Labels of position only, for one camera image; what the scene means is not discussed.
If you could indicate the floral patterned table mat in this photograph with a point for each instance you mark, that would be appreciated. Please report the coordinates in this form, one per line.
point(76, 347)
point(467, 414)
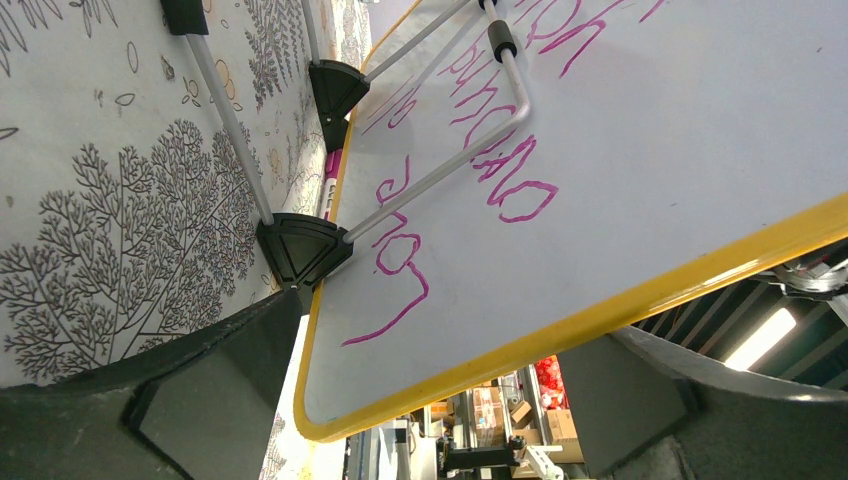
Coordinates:
point(126, 219)

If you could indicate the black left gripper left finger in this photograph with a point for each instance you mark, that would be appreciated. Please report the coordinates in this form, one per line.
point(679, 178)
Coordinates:
point(201, 406)

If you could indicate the yellow framed whiteboard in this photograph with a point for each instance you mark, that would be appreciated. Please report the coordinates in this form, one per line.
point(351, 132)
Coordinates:
point(665, 149)

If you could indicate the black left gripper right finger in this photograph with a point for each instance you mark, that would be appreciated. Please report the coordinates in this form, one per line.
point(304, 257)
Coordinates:
point(645, 408)

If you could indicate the pink capped whiteboard marker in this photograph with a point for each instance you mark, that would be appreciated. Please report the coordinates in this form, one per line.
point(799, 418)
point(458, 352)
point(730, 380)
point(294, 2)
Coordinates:
point(331, 174)

